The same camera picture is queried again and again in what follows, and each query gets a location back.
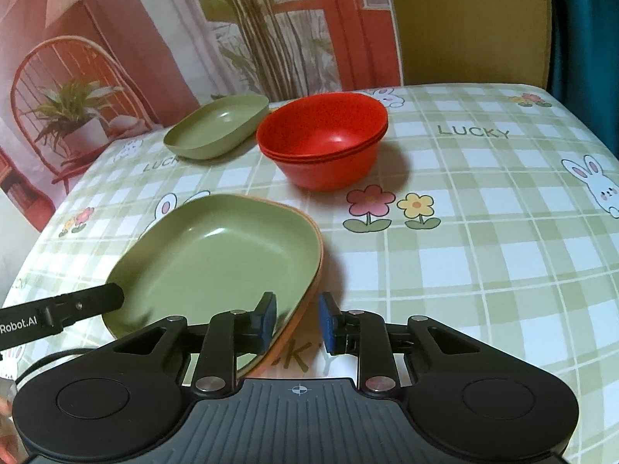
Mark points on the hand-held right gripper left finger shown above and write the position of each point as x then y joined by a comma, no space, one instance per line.
264,321

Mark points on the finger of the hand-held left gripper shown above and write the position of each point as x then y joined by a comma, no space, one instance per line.
92,299

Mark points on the checked bunny tablecloth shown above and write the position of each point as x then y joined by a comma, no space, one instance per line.
483,251

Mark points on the teal curtain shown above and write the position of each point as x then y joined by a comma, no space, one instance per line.
587,34

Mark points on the red bowl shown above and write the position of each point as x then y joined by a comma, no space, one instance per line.
324,128
331,174

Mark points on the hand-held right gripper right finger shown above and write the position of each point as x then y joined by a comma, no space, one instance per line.
326,323

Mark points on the orange square plate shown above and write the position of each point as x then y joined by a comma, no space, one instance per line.
300,312

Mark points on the printed wall tapestry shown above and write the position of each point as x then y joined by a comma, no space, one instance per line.
145,19

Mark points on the green square plate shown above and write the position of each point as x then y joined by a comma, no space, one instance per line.
217,125
217,251

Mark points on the wooden panel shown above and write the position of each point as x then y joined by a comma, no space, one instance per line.
469,19

